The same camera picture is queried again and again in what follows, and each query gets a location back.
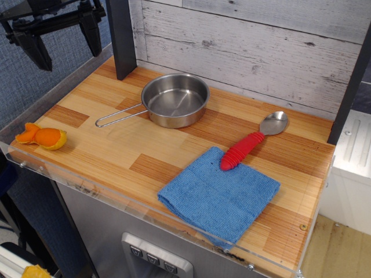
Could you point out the yellow object bottom left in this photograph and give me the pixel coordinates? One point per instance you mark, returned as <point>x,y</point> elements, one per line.
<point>35,271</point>

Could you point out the orange plush toy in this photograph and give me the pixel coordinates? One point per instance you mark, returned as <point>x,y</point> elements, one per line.
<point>47,138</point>

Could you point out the white appliance at right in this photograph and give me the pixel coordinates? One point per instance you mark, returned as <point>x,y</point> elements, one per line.
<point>346,197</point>

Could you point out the blue folded cloth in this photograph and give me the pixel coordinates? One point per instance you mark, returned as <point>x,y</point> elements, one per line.
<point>223,204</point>

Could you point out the dark vertical post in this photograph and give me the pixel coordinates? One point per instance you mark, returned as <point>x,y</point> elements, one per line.
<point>351,91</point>
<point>118,13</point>

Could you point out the dark left vertical post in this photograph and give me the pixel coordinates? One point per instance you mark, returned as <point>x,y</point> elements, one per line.
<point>118,13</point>

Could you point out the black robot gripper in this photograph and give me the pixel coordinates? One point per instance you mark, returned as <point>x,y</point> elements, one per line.
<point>43,17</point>

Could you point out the clear acrylic table guard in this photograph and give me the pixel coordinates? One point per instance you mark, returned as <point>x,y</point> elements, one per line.
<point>117,188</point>

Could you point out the red handled metal spoon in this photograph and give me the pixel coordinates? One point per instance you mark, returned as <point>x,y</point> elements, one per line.
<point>272,124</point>

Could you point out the stainless steel pan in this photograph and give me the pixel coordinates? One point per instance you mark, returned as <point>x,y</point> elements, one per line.
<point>172,101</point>

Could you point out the silver button control panel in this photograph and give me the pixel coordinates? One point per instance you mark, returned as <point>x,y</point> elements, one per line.
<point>148,260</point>

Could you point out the dark right vertical post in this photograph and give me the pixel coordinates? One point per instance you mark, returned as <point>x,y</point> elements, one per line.
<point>351,91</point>

